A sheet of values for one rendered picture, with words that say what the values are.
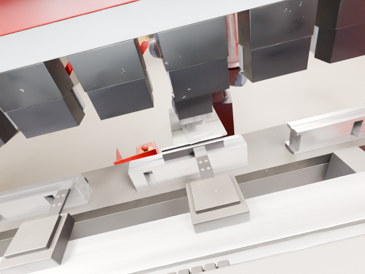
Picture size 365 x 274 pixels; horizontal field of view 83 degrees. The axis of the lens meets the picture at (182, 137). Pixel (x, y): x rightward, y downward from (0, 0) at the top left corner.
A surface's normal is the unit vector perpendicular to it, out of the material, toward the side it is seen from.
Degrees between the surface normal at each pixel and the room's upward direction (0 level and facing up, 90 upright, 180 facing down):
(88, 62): 90
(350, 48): 90
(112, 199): 0
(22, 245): 0
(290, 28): 90
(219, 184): 0
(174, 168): 90
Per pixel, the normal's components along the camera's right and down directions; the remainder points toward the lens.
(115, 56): 0.12, 0.56
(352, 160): -0.21, -0.79
